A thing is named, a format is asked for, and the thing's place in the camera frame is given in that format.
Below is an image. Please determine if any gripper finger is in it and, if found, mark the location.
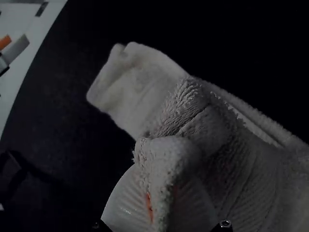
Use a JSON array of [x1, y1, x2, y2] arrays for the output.
[[168, 179, 234, 232], [93, 166, 156, 232]]

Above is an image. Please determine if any pale towel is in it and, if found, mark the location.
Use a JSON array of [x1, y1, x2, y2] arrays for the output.
[[86, 41, 309, 232]]

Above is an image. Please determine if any black mat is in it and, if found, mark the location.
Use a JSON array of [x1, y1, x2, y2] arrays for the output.
[[0, 0, 309, 232]]

